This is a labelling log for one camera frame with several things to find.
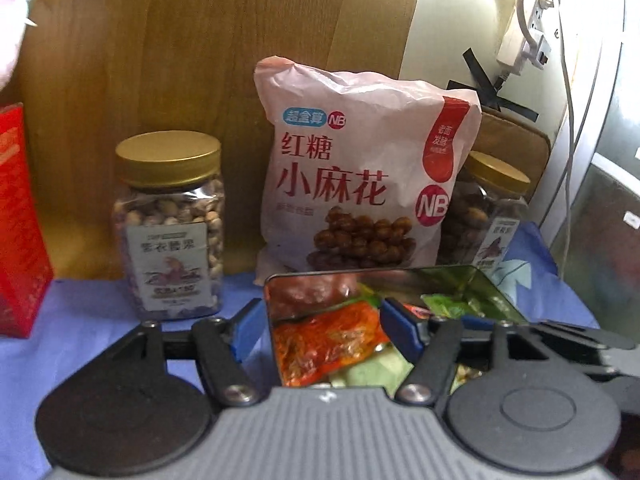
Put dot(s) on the white wall power strip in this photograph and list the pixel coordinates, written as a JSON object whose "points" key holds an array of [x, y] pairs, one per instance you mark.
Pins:
{"points": [[527, 35]]}

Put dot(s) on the pale nut jar gold lid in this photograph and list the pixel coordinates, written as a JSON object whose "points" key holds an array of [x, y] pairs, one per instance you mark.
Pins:
{"points": [[167, 230]]}

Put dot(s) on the large pink snack bag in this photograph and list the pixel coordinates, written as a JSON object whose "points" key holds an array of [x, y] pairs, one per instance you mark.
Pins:
{"points": [[360, 170]]}

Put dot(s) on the brown leather cushion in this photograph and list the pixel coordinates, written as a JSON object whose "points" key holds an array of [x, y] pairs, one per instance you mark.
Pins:
{"points": [[515, 140]]}

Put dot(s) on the short black tape strip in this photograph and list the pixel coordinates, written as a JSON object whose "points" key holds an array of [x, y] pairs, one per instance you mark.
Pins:
{"points": [[477, 62]]}

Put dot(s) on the pale green snack packet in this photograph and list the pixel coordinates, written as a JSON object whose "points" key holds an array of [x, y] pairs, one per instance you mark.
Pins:
{"points": [[370, 372]]}

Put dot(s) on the blue printed bedsheet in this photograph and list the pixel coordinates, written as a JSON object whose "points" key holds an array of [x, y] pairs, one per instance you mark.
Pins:
{"points": [[85, 330]]}

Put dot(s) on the red gift box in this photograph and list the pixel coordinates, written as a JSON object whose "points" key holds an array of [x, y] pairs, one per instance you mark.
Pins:
{"points": [[20, 220]]}

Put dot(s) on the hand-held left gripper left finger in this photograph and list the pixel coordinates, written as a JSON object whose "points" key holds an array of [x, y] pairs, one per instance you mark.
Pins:
{"points": [[247, 325]]}

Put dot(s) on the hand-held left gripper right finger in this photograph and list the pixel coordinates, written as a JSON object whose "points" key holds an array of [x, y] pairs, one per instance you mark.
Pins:
{"points": [[398, 327]]}

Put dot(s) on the yellow nut packet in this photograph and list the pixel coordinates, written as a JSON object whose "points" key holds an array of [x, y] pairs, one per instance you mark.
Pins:
{"points": [[462, 377]]}

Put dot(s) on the wooden headboard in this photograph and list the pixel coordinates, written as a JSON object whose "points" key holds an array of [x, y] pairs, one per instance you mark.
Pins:
{"points": [[200, 60]]}

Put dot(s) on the long black tape strip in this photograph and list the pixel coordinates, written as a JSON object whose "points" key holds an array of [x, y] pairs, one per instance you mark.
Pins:
{"points": [[495, 102]]}

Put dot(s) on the orange-red spicy snack packet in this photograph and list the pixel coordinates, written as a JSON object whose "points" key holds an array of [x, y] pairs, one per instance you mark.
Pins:
{"points": [[325, 342]]}

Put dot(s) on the black tin box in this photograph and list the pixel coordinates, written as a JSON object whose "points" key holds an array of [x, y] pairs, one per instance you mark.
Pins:
{"points": [[450, 280]]}

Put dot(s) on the clear green pickled vegetable packet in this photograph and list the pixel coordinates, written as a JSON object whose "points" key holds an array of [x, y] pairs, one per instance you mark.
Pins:
{"points": [[450, 304]]}

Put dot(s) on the white and pink plush toy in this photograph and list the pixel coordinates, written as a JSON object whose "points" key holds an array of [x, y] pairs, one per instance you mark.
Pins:
{"points": [[12, 25]]}

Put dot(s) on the brown nut jar gold lid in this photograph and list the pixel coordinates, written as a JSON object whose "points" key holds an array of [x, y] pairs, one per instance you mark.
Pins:
{"points": [[492, 220]]}

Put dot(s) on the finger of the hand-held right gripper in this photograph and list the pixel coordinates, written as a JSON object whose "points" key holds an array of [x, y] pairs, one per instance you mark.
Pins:
{"points": [[617, 377], [585, 336]]}

